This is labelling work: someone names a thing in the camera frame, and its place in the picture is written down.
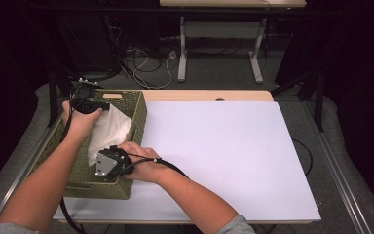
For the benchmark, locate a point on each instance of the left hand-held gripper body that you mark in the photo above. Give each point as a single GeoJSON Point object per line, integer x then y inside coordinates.
{"type": "Point", "coordinates": [82, 97]}

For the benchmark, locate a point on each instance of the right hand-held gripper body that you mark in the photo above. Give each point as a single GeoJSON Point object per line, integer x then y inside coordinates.
{"type": "Point", "coordinates": [110, 164]}

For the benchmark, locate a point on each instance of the cream baby bodysuit brown trim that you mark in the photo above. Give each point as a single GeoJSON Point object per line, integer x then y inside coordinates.
{"type": "Point", "coordinates": [110, 130]}

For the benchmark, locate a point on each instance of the green woven basket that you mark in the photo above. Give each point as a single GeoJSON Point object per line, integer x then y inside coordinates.
{"type": "Point", "coordinates": [136, 107]}

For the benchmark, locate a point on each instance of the person's left hand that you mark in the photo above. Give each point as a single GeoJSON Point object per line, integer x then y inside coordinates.
{"type": "Point", "coordinates": [79, 123]}

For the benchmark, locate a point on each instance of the person's right hand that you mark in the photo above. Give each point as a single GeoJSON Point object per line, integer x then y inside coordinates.
{"type": "Point", "coordinates": [146, 167]}

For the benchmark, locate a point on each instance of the black horizontal bar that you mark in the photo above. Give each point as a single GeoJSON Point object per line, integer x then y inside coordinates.
{"type": "Point", "coordinates": [110, 11]}

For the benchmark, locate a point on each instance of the white table mat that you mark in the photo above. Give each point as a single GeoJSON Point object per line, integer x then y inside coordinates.
{"type": "Point", "coordinates": [240, 146]}

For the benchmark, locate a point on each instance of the wooden desk with white legs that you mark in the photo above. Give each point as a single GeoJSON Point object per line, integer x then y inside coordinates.
{"type": "Point", "coordinates": [224, 30]}

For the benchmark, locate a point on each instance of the aluminium floor rail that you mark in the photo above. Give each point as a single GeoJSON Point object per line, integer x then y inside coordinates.
{"type": "Point", "coordinates": [341, 175]}
{"type": "Point", "coordinates": [13, 182]}

